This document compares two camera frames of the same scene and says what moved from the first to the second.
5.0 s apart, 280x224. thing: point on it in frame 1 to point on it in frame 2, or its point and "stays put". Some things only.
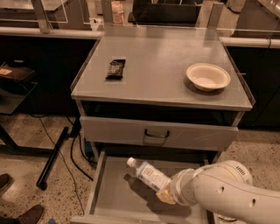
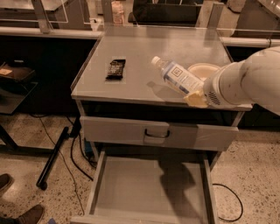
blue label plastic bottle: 149,174 to 178,79
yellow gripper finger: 166,196 to 196,100
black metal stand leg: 42,182 stays put
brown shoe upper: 6,181 stays put
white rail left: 50,33 stays put
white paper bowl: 207,77 stays put
